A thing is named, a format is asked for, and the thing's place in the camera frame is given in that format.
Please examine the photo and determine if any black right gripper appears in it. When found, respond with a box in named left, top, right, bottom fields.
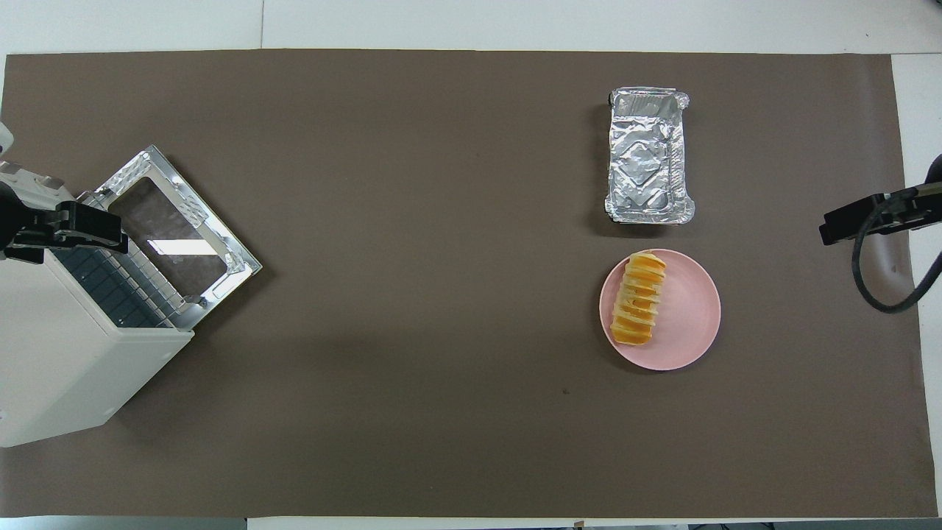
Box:
left=819, top=155, right=942, bottom=247

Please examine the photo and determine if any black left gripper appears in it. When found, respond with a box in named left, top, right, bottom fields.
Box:
left=0, top=180, right=128, bottom=264

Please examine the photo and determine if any aluminium foil tray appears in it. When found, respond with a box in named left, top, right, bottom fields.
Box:
left=605, top=87, right=696, bottom=226

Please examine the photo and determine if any sliced orange bread loaf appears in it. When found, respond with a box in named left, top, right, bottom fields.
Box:
left=610, top=251, right=667, bottom=347

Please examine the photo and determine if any foil-lined glass oven door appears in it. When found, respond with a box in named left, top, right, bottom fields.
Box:
left=77, top=144, right=263, bottom=330

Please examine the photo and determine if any cream white toaster oven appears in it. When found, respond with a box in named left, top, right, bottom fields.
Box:
left=0, top=188, right=196, bottom=448

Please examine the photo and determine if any pink round plate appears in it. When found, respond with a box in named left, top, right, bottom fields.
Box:
left=598, top=248, right=722, bottom=371

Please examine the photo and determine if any brown paper table mat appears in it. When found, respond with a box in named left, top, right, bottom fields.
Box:
left=0, top=49, right=939, bottom=519

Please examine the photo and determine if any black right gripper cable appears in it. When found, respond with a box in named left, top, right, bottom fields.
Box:
left=851, top=188, right=942, bottom=314

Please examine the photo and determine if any metal oven wire rack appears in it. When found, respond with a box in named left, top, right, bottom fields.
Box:
left=53, top=247, right=183, bottom=329

